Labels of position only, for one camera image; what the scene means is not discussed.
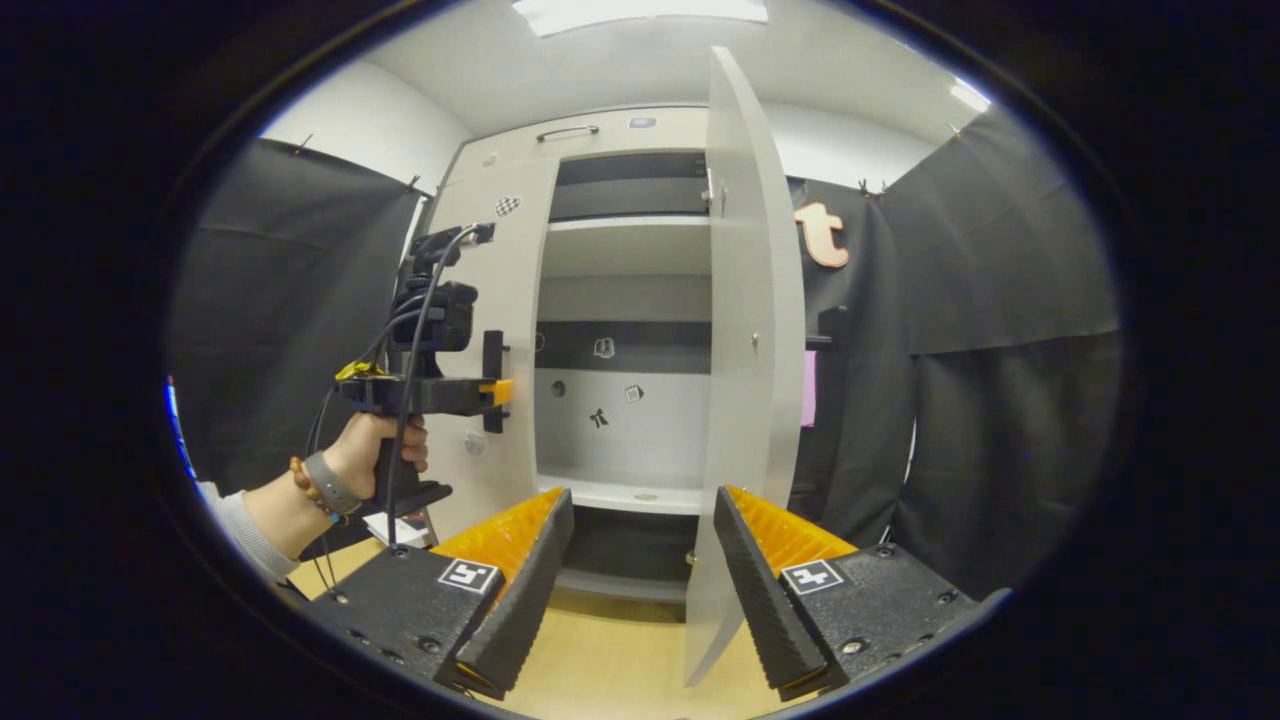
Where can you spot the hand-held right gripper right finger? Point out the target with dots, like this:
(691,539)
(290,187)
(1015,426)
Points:
(765,600)

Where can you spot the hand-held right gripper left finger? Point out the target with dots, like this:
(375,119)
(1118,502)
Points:
(525,600)

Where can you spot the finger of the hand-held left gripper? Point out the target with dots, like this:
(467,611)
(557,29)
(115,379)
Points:
(500,392)

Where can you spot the grey shoe cabinet door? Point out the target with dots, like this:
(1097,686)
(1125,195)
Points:
(750,250)
(515,280)

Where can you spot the grey double-door shoe cabinet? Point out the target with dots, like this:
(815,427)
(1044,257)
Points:
(620,430)

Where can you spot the white cabinet shelf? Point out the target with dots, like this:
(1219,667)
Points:
(625,222)
(620,495)

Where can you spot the white booklet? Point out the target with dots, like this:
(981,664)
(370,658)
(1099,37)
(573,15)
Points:
(405,530)

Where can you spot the black backdrop cloth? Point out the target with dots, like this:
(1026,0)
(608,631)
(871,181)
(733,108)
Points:
(270,300)
(1000,280)

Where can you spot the grey wristband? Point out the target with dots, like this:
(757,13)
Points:
(330,485)

